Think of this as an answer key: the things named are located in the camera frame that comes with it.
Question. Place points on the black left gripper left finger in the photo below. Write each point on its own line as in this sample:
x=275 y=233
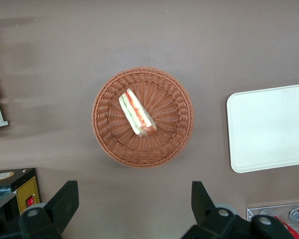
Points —
x=62 y=206

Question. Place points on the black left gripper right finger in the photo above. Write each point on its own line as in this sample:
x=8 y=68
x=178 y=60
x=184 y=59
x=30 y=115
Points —
x=205 y=216

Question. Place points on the triangle sandwich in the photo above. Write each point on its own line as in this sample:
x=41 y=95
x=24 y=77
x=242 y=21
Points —
x=137 y=114

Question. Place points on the round brown wicker basket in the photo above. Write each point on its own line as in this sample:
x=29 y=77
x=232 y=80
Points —
x=164 y=144

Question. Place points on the beige plastic tray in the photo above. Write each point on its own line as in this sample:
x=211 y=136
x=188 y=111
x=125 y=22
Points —
x=269 y=129

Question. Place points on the black food warmer machine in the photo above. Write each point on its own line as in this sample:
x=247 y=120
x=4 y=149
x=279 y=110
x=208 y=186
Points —
x=25 y=189

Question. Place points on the clear acrylic bottle rack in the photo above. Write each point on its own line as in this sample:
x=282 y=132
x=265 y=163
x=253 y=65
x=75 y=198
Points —
x=251 y=211

